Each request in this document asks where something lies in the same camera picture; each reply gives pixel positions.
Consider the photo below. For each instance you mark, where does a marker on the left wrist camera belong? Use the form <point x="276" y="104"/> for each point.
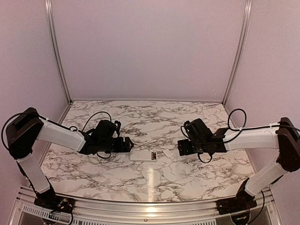
<point x="118" y="126"/>

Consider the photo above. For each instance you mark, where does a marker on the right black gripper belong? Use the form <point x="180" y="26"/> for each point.
<point x="184" y="149"/>

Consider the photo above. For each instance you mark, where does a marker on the white remote control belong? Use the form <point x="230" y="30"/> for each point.
<point x="141" y="156"/>

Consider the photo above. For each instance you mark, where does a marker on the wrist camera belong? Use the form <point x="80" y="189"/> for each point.
<point x="185" y="127"/>
<point x="118" y="126"/>

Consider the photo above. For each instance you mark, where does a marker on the front aluminium rail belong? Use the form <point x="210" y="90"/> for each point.
<point x="98" y="212"/>

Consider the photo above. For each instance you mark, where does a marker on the aluminium frame post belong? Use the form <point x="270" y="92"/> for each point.
<point x="239" y="51"/>
<point x="55" y="47"/>

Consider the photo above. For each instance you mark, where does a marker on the left aluminium frame post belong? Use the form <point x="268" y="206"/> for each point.
<point x="55" y="47"/>

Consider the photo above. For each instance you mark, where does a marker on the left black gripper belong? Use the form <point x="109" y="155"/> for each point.
<point x="120" y="148"/>

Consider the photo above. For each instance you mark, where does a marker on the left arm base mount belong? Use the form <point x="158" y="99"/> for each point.
<point x="50" y="200"/>

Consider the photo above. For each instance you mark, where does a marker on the right aluminium frame post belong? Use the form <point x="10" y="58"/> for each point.
<point x="239" y="51"/>

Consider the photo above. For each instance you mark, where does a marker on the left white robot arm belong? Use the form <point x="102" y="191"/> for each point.
<point x="22" y="130"/>

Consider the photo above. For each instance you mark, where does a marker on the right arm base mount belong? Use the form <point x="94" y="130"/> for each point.
<point x="242" y="201"/>

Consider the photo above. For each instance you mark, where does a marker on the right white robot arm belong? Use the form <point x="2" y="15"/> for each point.
<point x="282" y="136"/>

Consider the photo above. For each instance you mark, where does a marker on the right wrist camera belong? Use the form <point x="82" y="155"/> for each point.
<point x="185" y="127"/>

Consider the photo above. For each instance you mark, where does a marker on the white battery cover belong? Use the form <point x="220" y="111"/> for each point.
<point x="168" y="153"/>

